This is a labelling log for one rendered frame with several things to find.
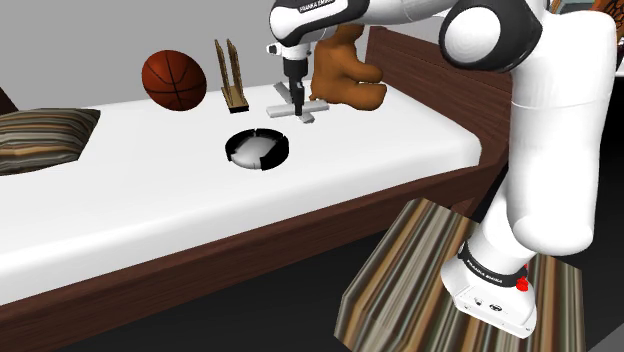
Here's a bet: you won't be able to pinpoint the grey cross-shaped object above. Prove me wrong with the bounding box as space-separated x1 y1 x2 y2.
265 81 331 125

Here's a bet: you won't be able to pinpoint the brown teddy bear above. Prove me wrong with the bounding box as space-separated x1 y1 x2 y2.
309 24 389 112

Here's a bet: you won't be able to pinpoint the black round ashtray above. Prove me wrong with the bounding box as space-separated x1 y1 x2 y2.
224 127 291 172

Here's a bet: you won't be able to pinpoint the orange brown basketball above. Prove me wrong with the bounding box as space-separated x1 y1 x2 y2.
140 49 208 113

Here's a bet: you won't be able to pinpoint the brown wooden bed white mattress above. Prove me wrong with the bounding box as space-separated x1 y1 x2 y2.
0 26 514 352

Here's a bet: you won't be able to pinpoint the striped robot stand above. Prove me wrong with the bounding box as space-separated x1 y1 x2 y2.
333 196 586 352

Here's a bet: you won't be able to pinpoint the striped brown grey pillow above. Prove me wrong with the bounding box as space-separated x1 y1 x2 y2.
0 107 103 177

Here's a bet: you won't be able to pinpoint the wooden two-post holder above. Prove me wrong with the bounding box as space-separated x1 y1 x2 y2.
213 38 251 115

